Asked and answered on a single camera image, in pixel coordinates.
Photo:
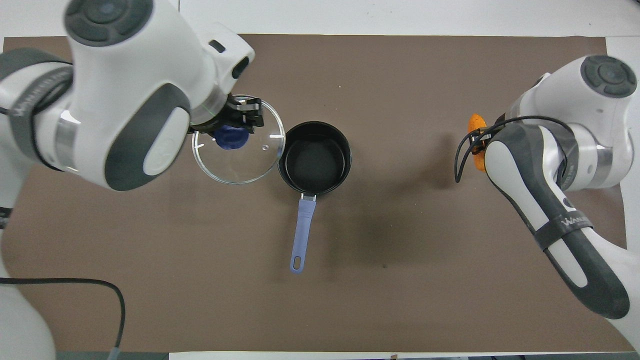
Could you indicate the glass lid with purple knob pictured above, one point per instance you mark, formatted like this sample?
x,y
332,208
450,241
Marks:
x,y
245,160

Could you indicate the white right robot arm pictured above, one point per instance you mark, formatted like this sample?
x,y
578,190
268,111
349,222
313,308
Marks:
x,y
540,175

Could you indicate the brown table mat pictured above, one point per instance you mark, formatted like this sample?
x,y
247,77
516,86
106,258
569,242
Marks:
x,y
400,250

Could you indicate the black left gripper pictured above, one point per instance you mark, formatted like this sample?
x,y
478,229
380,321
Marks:
x,y
220,117

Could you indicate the orange corn cob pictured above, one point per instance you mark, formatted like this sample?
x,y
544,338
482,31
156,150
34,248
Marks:
x,y
476,121

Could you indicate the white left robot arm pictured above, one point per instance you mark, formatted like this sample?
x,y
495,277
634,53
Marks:
x,y
125,100

